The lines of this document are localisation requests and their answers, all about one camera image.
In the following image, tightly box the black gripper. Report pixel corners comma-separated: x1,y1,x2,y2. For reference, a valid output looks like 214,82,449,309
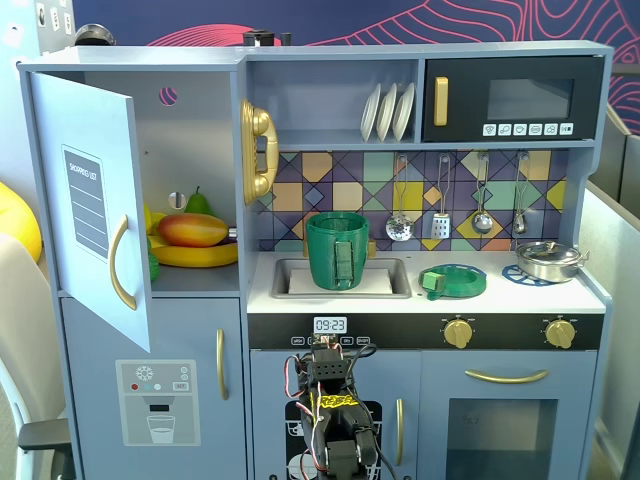
304,335,352,385

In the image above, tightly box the green printed cup recipient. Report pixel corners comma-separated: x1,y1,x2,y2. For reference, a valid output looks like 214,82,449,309
305,211,372,291

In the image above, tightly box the blue shopping list cabinet door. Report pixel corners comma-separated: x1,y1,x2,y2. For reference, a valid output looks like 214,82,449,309
28,71,152,354

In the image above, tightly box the grey toy sink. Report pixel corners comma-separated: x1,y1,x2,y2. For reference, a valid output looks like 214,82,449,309
271,257,413,300

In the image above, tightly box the blue oven door with window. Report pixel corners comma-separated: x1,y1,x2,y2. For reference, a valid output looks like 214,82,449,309
421,349,599,480

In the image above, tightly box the gold stove knob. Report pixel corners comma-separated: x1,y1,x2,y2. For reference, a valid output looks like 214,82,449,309
443,319,474,350
544,319,576,350

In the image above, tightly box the steel skimmer utensil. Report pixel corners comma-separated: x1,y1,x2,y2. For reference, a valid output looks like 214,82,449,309
385,153,416,242

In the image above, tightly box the green printed round lid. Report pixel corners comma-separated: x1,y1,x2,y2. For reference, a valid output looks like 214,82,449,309
418,263,488,301

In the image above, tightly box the yellow toy banana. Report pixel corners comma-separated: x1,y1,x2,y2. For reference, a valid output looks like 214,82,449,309
148,234,240,269

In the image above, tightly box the steel slotted spatula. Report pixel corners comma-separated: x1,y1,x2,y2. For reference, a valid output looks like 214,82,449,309
431,153,452,240

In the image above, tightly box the red yellow toy mango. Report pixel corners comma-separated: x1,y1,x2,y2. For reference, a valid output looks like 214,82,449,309
157,213,230,248

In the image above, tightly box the blue round trivet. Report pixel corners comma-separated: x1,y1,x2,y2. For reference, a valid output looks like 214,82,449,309
501,263,561,287

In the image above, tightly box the green toy pear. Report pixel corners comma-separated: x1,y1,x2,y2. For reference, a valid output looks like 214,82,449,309
184,186,211,217

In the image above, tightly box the steel ladle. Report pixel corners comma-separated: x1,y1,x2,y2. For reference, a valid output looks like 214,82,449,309
471,152,494,235

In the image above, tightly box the small yellow toy fruit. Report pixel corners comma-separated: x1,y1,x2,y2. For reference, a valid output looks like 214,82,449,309
144,202,169,237

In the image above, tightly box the steel toy pot with lid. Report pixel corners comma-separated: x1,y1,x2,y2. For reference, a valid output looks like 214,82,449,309
514,240,590,282

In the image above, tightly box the hanging metal whisk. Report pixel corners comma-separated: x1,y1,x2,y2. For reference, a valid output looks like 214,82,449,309
512,151,531,235

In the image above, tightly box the gold toy telephone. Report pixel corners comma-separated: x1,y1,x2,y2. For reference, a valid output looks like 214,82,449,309
239,98,280,206

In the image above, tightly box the white toy plate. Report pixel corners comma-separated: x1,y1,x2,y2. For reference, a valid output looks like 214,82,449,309
375,82,400,143
392,82,416,143
360,82,384,143

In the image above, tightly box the grey office chair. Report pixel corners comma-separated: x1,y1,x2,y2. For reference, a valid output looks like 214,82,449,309
0,232,74,480

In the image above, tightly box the black toy microwave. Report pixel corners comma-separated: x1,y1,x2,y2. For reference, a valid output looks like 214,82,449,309
422,55,606,144

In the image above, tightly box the blue toy kitchen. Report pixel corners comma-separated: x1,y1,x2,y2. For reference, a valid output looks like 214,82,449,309
17,39,616,480

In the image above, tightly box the yellow bean bag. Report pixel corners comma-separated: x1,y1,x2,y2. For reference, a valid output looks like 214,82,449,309
0,180,43,264

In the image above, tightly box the dark shiny dome object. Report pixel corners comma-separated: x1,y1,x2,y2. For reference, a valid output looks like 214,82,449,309
73,23,117,47

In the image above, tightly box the gold dishwasher door handle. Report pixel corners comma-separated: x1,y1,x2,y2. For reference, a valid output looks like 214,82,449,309
395,398,405,467

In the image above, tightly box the gold fridge door handle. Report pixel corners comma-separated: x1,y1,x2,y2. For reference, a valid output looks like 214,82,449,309
215,328,230,401

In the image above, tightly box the gold oven door handle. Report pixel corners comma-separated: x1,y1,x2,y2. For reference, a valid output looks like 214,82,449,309
464,368,550,385

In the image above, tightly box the gold curved cabinet door handle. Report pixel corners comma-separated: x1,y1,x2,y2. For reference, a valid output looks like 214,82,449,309
108,214,138,311

